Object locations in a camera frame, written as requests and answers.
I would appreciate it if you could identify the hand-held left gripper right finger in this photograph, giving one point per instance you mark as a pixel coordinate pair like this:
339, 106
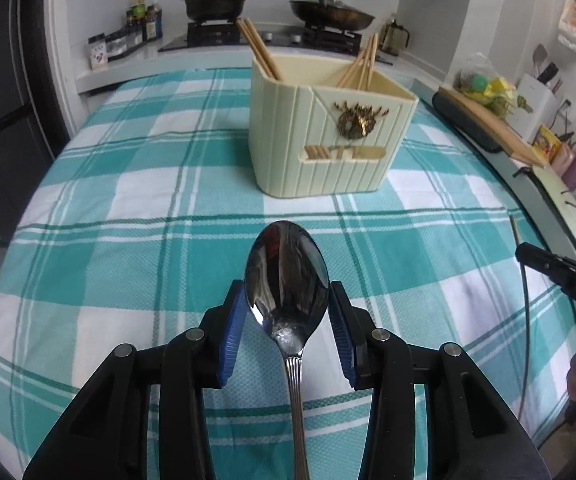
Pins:
342, 340

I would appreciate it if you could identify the white knife block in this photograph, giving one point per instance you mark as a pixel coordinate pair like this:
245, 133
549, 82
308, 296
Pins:
530, 105

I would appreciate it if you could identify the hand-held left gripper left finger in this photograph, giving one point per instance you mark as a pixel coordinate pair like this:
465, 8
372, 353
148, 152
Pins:
232, 345

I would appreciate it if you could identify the grey spatula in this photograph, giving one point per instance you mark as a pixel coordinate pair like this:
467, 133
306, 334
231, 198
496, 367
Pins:
540, 56

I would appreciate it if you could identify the dark grey refrigerator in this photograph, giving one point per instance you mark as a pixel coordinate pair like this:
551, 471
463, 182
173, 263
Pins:
2, 110

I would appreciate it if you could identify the hanging printed food bag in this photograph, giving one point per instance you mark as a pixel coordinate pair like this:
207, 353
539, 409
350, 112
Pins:
574, 27

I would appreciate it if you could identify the yellow-capped sauce bottle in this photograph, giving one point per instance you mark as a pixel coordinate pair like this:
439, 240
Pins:
138, 10

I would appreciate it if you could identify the row of dark spice jars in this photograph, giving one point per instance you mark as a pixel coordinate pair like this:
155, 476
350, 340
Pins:
122, 42

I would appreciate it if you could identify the plastic bag of fruit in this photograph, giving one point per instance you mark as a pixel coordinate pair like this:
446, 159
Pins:
483, 82

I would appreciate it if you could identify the wooden chopstick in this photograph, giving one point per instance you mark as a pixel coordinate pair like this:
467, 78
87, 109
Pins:
372, 62
516, 230
353, 70
255, 50
263, 47
364, 67

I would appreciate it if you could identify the black tray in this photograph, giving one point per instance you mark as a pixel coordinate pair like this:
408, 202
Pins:
460, 117

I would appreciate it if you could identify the black gas stove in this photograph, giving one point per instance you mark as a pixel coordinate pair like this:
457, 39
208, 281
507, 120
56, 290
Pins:
278, 37

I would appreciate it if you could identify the teal plaid tablecloth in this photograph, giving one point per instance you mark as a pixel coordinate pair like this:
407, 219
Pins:
142, 200

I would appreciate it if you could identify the wooden cutting board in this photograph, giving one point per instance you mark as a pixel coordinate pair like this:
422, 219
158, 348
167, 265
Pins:
508, 132

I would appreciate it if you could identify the yellow printed packet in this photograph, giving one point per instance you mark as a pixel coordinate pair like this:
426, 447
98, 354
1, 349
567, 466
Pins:
547, 144

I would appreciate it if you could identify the stainless steel spoon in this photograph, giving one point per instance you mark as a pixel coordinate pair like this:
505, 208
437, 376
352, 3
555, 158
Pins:
288, 280

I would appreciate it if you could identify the black pot with orange lid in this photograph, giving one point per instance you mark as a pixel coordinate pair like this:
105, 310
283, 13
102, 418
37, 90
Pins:
215, 2

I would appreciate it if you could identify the dark sauce bottle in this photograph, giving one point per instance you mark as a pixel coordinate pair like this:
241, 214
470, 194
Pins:
152, 25

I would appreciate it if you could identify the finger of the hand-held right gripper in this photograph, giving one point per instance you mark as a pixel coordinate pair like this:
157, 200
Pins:
548, 265

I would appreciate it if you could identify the dark glass jug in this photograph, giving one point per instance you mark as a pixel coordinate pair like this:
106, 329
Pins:
393, 37

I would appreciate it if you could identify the cream ribbed utensil holder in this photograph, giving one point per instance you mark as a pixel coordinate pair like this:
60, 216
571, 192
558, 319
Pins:
293, 130

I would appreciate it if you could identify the wok with glass lid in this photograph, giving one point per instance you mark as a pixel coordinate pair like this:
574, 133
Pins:
333, 12

